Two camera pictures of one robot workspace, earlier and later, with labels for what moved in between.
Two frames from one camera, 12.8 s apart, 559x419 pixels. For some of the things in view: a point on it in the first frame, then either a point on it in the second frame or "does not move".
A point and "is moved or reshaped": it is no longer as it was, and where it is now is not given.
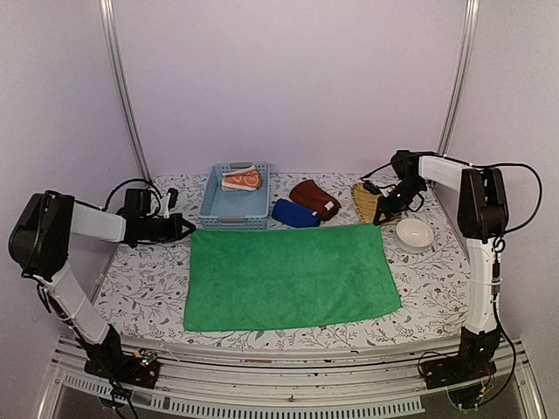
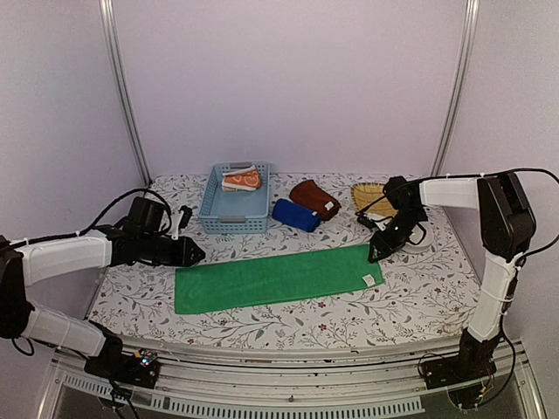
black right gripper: x=389 y=209 -> x=386 y=245
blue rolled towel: x=293 y=215 does not move
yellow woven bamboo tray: x=367 y=204 does not move
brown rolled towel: x=309 y=195 does not move
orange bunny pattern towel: x=248 y=179 does not move
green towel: x=239 y=278 is moved or reshaped
